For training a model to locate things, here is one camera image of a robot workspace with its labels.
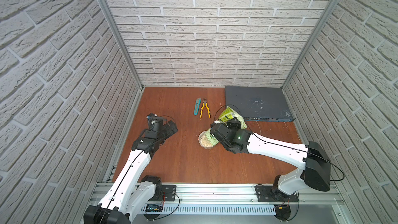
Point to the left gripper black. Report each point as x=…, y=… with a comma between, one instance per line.
x=152, y=121

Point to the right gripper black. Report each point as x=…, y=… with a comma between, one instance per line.
x=233, y=126

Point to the green oats bag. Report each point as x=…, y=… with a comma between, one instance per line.
x=227, y=114

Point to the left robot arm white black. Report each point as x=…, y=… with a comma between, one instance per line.
x=130, y=192

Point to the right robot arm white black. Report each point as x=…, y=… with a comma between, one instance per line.
x=313, y=166

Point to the teal utility knife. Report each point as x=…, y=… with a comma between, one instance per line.
x=197, y=106

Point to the left green circuit board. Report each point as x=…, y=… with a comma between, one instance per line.
x=153, y=208

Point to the right black round connector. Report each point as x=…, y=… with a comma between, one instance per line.
x=282, y=212

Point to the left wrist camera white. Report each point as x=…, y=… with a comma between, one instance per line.
x=152, y=117

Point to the dark grey network switch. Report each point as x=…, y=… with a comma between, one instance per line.
x=259, y=104

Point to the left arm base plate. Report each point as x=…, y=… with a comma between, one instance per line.
x=164, y=193

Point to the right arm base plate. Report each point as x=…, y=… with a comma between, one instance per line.
x=265, y=193

